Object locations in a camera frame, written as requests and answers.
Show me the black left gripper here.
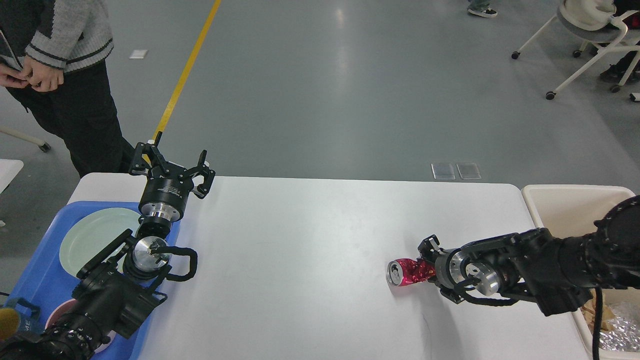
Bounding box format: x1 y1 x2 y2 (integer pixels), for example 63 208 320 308
128 132 216 223

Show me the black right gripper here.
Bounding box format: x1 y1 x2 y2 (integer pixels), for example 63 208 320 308
417 234 467 305

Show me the crushed red can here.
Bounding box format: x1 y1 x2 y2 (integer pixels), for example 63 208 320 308
386 258 437 287

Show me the light green plate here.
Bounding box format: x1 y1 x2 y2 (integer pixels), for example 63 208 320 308
58 207 140 276

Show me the brown paper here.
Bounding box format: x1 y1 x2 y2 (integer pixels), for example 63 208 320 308
580 288 616 333

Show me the pink mug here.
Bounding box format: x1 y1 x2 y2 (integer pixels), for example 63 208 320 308
45 298 116 354

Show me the aluminium foil sheet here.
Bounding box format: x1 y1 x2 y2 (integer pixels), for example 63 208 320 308
599 301 640 353

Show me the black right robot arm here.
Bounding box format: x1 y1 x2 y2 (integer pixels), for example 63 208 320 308
418 196 640 360

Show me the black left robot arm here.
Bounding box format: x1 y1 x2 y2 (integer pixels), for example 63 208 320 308
1 132 216 360

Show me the white chair left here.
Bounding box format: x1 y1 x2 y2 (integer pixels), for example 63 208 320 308
0 125 51 153

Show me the white chair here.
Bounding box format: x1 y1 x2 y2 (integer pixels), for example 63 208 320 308
0 125 51 153
510 0 639 100

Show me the beige waste bin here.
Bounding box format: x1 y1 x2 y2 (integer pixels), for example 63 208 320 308
521 184 639 360

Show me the small white side table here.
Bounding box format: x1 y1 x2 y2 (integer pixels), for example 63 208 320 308
0 158 24 194

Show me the person in grey sweater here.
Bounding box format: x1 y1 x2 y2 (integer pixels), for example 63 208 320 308
0 0 135 177

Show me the blue HOME mug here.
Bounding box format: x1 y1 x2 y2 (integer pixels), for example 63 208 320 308
0 297 43 341

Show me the person in blue jeans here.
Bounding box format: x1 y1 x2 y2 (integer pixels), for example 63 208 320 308
467 0 498 19

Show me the seated person in black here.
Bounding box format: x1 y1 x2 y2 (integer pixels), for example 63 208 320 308
599 0 640 84

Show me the white chair right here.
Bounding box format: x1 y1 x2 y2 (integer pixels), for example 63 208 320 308
510 0 639 100

